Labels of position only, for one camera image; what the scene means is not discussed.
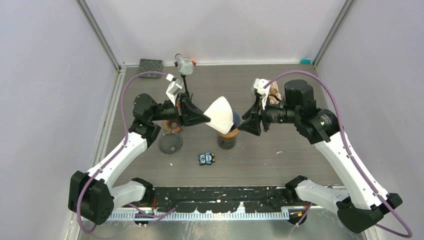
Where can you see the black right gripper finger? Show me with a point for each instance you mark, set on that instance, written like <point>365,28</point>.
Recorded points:
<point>251,125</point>
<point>252,112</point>

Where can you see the blue owl figure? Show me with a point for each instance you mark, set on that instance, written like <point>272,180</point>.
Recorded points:
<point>207,158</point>

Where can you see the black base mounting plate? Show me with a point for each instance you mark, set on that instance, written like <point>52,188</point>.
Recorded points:
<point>220,199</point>

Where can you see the grey glass dripper cone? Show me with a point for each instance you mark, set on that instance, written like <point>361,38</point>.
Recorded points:
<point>170,143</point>

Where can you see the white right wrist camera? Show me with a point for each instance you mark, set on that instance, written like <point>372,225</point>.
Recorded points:
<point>262,88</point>

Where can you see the dark perforated square tray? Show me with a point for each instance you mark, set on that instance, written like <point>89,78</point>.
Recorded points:
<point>150,65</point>

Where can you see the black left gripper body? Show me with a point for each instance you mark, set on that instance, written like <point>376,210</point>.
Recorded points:
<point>179,107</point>

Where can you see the smoky glass carafe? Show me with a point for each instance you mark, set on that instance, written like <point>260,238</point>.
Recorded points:
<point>226,143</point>

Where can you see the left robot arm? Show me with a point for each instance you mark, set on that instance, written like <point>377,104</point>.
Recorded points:
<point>92,194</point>

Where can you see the orange coffee filter box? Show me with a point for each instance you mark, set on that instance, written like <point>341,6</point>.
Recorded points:
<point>274,94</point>

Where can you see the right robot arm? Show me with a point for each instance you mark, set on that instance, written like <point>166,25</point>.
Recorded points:
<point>364,202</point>

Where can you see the silver microphone on tripod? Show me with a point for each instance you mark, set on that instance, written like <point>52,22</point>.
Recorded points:
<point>186,67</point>

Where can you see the blue glass dripper cone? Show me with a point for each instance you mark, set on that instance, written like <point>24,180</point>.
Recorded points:
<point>236,119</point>

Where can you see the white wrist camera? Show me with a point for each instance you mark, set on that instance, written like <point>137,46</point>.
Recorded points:
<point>262,88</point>
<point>174,88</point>

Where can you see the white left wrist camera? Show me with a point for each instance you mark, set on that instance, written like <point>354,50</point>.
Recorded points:
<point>174,88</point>

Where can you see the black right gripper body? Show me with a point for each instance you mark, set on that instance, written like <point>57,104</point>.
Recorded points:
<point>265,115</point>

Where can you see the white paper coffee filter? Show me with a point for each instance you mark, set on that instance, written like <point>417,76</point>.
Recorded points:
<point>220,114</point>

